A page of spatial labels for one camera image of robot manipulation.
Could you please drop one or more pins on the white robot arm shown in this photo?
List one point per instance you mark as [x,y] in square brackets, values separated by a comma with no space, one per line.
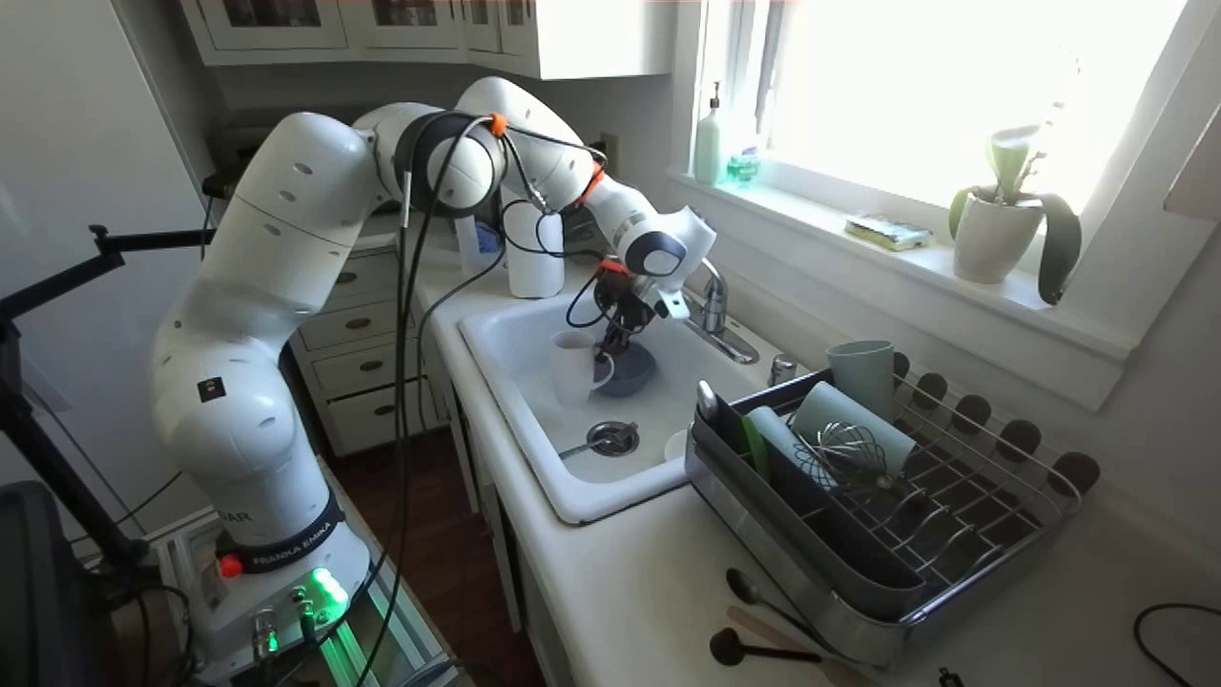
[281,252]

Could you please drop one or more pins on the yellow green sponge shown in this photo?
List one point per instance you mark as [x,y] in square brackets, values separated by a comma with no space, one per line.
[884,229]

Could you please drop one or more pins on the black kitchen utensil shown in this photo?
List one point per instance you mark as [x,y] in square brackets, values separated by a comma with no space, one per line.
[741,587]
[732,648]

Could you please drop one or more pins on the chrome faucet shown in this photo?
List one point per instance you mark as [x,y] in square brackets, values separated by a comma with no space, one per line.
[716,308]

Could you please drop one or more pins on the silver fork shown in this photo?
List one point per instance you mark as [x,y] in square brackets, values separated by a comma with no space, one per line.
[573,447]

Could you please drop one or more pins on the white ceramic sink basin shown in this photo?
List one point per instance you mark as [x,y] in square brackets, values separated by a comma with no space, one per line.
[536,367]

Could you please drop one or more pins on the steel sink drain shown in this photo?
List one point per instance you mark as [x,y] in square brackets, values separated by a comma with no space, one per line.
[617,439]

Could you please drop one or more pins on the white framed window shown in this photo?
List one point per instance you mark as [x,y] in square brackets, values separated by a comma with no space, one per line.
[919,91]

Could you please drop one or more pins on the blue round dish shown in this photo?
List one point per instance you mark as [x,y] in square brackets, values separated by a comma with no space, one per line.
[639,370]

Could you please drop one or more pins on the white base cabinet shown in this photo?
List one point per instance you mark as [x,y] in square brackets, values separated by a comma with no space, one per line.
[365,337]

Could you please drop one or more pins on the robot base stand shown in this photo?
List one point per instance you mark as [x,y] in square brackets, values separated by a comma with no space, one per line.
[252,598]

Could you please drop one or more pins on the pale green soap bottle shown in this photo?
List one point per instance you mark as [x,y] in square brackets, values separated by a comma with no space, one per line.
[706,145]

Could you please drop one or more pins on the steel drying rack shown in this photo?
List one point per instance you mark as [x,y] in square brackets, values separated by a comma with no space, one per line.
[968,559]

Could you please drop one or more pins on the green utensil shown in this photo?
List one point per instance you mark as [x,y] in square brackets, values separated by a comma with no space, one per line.
[752,438]

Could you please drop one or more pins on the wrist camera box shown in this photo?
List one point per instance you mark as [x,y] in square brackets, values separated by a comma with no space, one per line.
[668,302]

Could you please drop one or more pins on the white plant pot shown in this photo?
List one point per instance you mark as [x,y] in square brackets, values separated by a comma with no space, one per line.
[995,234]

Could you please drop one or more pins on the thick paper towel roll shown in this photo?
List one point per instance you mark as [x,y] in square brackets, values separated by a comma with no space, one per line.
[536,260]

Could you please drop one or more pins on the white wall cabinet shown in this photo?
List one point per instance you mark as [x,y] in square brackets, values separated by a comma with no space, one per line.
[597,40]

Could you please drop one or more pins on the teal plastic cup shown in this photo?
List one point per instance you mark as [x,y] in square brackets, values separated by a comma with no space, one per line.
[865,370]
[851,420]

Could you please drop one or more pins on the black camera stand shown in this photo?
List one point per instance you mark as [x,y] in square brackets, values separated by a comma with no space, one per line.
[52,286]

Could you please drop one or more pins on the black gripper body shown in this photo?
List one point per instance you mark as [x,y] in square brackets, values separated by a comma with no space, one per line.
[627,294]

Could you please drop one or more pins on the small metal sink cap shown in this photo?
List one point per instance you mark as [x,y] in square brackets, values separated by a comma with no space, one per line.
[785,370]

